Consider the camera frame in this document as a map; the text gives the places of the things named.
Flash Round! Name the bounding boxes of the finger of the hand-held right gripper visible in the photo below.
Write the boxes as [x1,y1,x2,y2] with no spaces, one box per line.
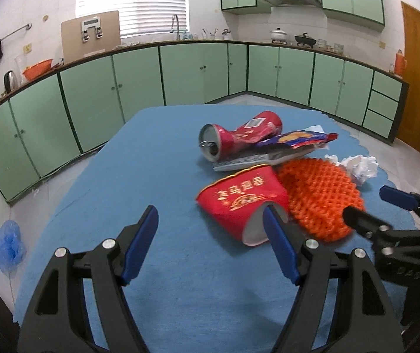
[379,186,420,229]
[343,206,394,244]

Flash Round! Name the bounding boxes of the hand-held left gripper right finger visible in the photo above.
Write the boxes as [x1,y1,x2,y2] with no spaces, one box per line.
[262,206,405,353]

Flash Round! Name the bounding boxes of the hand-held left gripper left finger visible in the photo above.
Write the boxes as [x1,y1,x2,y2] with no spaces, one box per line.
[18,205,159,353]

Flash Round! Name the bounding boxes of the white tissue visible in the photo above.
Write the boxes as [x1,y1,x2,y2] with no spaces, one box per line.
[325,154,379,185]

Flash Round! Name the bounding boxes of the wide orange foam net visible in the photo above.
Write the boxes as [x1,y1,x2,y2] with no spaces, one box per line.
[278,157,367,243]

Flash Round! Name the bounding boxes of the red paper cup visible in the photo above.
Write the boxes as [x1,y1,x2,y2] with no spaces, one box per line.
[196,165,290,247]

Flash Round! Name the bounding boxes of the black white packet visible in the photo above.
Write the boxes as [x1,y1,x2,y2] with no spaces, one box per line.
[213,143,321,172]

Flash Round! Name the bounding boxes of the crushed red can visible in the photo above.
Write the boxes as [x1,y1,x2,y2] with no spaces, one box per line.
[200,111,283,162]

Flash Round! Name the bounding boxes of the blue scalloped tablecloth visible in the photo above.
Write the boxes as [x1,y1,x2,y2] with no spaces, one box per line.
[13,104,416,353]

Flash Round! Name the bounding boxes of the blue plastic bag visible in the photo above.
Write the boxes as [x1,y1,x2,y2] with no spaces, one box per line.
[0,220,27,276]

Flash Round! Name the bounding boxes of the orange thermos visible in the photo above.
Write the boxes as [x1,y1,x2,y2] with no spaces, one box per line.
[395,49,407,78]

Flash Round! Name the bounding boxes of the green lower kitchen cabinets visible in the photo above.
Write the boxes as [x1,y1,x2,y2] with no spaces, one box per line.
[0,40,411,207]

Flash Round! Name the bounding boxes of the black wok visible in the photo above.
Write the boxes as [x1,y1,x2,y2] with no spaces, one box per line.
[294,33,317,46]

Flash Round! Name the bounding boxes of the orange plastic basket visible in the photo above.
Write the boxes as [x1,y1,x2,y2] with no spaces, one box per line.
[22,59,54,81]

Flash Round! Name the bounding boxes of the steel electric kettle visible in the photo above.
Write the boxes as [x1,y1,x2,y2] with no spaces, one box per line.
[3,70,17,94]

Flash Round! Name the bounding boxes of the wooden board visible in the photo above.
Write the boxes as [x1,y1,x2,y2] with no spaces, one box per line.
[61,10,121,64]

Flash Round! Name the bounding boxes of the clear plastic pitcher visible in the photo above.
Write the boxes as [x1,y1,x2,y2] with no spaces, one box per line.
[14,54,27,81]

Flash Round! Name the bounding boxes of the white window blind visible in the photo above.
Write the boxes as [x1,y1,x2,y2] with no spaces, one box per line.
[76,0,189,39]

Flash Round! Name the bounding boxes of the steel towel rail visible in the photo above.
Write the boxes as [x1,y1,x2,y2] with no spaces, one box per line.
[0,23,32,57]

